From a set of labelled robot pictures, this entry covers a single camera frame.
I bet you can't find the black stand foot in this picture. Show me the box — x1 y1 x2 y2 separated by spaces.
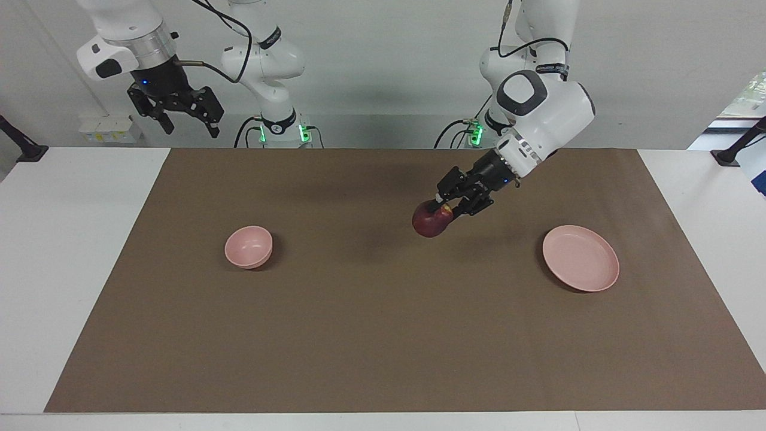
710 117 766 167
0 114 50 163

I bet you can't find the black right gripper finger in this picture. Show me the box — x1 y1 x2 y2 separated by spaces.
127 86 175 135
190 86 226 139

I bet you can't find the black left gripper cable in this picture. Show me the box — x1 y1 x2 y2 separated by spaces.
497 0 569 60

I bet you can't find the window with greenery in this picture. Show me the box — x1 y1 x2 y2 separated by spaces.
721 71 766 120

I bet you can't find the dark red apple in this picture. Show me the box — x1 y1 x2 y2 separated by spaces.
412 201 454 238

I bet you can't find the pink plate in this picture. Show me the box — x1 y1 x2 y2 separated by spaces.
542 224 621 293

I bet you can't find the white wall socket strip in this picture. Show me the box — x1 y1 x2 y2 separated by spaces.
79 116 144 144

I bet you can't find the black arm base cable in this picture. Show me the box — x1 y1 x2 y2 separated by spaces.
434 119 478 149
233 116 264 148

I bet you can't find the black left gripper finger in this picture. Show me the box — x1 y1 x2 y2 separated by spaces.
436 168 469 210
452 189 495 217

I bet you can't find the pink bowl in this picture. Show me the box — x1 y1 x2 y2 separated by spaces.
224 225 273 269

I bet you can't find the brown table mat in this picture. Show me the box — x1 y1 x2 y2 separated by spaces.
44 147 766 414

